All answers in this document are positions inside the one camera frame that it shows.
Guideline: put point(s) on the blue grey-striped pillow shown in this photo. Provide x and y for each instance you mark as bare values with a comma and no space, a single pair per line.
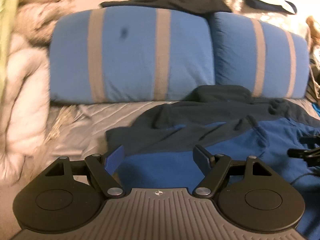
235,55
130,55

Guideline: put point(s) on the brown teddy bear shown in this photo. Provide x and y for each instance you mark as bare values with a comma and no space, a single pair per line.
314,30

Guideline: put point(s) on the cream quilted comforter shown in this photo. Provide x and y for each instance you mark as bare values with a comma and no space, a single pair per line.
27,92

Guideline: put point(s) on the blue and navy fleece jacket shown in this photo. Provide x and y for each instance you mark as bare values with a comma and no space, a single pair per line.
175,122

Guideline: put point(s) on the lace-trimmed grey pillow sham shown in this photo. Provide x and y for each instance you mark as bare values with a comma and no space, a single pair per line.
62,120

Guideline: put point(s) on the black garment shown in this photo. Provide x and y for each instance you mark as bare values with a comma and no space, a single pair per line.
170,1

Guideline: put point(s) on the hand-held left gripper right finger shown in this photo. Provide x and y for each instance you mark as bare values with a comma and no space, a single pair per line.
201,158

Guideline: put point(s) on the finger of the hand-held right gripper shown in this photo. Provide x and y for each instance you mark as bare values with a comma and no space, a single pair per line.
311,140
306,155

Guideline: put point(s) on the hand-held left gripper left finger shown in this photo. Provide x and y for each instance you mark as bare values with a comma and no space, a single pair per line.
113,160

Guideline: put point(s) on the lime green cloth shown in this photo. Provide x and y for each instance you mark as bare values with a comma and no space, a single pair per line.
7,17

